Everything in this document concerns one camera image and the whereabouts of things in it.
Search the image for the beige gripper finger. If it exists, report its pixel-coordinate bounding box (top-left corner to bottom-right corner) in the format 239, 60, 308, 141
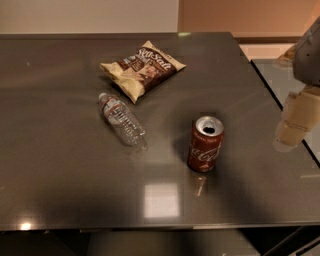
274, 44, 296, 69
273, 85, 320, 152

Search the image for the clear plastic water bottle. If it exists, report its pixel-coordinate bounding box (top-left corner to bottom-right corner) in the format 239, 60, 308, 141
98, 93, 145, 146

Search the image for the red coke can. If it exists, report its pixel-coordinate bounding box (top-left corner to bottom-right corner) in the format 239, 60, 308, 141
187, 116, 224, 173

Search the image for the sea salt chip bag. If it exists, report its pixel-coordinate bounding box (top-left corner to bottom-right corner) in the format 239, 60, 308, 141
100, 41, 186, 103

